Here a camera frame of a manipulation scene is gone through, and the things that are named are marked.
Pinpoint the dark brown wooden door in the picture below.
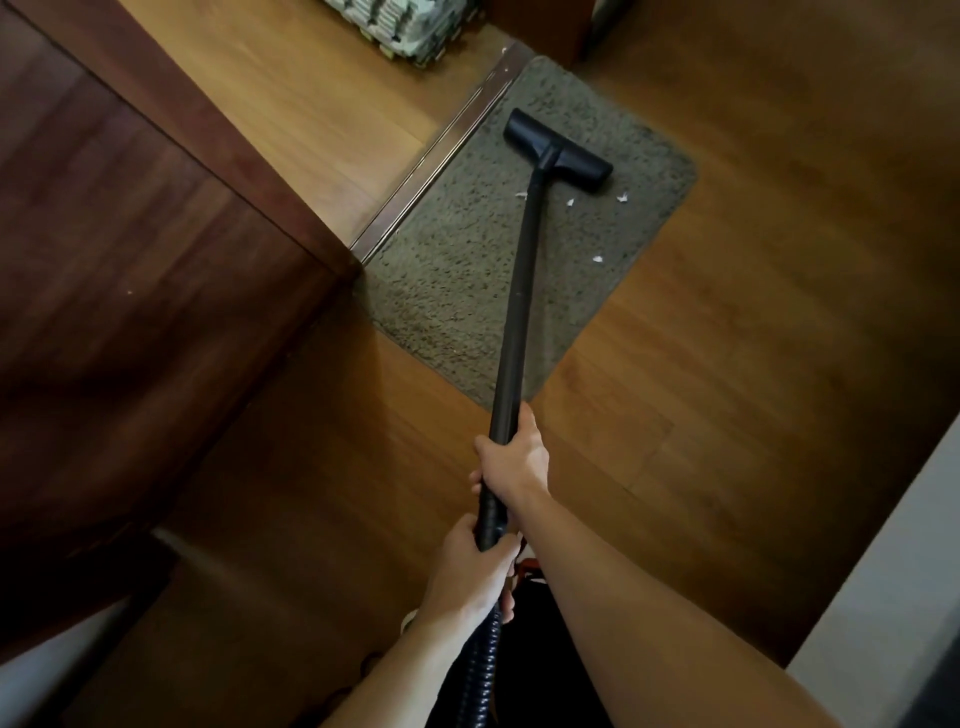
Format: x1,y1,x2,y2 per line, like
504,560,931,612
0,0,360,665

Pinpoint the brown wooden furniture piece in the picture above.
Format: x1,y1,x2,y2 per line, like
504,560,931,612
487,0,601,69

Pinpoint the black corrugated vacuum hose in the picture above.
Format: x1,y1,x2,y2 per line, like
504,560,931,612
447,600,505,728

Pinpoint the person's right forearm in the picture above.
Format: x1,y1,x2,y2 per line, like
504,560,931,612
507,486,843,728

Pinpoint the metal door threshold strip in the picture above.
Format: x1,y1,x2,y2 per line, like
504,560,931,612
349,41,535,265

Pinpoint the person's right hand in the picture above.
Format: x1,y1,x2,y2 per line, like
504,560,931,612
470,402,553,513

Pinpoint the person's left forearm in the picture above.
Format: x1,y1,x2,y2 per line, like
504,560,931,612
321,613,481,728

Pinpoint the grey foam puzzle mat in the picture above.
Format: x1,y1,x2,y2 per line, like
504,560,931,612
322,0,485,70

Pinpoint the grey shaggy doormat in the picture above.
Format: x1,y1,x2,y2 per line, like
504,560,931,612
357,55,699,412

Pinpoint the black vacuum wand with nozzle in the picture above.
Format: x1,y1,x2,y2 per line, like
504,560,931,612
474,108,615,555

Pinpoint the person's left hand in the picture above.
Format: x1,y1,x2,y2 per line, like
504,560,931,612
414,513,526,640

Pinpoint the person's black clothing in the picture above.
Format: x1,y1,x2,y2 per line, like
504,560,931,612
424,546,618,728

